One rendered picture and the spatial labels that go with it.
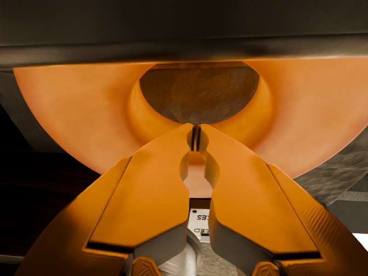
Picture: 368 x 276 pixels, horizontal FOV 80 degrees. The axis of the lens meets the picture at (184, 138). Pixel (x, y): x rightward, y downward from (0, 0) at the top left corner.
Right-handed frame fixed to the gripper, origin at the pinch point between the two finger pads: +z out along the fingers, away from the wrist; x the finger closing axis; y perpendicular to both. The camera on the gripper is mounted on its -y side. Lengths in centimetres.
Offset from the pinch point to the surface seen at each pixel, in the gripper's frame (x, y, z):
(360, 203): 625, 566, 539
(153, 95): -3.2, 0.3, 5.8
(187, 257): 0.6, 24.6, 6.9
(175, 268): -0.9, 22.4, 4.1
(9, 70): -12.7, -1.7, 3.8
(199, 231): 3.8, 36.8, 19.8
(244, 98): 4.1, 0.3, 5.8
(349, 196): 393, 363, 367
